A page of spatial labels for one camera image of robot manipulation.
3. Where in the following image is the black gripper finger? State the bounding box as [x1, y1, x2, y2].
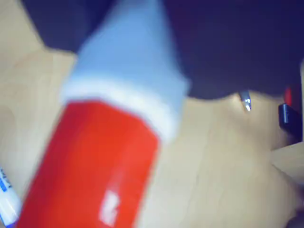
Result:
[20, 0, 114, 54]
[163, 0, 304, 102]

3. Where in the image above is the blue white marker pen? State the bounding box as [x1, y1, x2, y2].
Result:
[0, 165, 22, 228]

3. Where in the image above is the silver pen tip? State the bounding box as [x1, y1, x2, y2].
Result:
[238, 89, 253, 115]

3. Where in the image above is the black and red object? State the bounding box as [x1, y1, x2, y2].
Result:
[277, 85, 304, 144]

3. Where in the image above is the red capped white marker pen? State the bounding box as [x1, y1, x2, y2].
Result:
[15, 0, 190, 228]

